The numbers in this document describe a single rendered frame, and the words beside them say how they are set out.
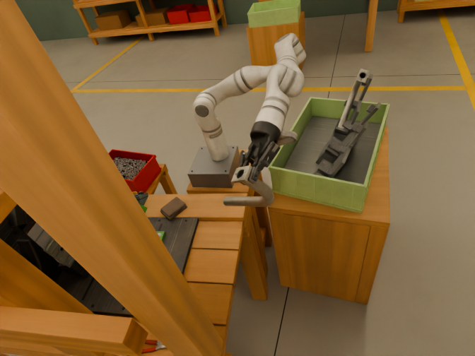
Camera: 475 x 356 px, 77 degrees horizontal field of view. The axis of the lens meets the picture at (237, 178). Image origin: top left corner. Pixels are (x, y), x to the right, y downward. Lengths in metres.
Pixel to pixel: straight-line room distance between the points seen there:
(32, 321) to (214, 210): 0.75
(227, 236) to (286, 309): 0.90
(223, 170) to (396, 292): 1.30
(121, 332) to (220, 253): 0.58
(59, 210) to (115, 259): 0.12
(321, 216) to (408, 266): 0.97
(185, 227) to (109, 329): 0.65
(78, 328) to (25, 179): 0.44
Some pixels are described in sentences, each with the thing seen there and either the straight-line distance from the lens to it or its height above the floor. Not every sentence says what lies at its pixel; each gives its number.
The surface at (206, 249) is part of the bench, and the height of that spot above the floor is 0.88.
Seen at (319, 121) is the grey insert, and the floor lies 0.85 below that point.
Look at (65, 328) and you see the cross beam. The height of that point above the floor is 1.27.
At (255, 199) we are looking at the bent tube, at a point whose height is 1.24.
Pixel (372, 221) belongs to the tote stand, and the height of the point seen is 0.79.
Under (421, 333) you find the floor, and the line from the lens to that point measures 2.07.
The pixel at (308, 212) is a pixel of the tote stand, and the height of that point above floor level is 0.79.
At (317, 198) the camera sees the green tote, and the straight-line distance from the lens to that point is 1.39.
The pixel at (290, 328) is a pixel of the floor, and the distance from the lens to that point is 1.98.
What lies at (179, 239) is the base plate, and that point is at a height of 0.90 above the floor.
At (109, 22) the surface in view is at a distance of 7.46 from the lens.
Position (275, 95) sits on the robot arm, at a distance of 0.82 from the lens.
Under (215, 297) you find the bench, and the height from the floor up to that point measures 0.88.
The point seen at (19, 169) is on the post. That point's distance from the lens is 0.40.
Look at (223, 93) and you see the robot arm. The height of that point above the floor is 1.27.
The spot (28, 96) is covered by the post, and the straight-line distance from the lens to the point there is 0.37.
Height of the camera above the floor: 1.87
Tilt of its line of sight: 43 degrees down
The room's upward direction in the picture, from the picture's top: 14 degrees counter-clockwise
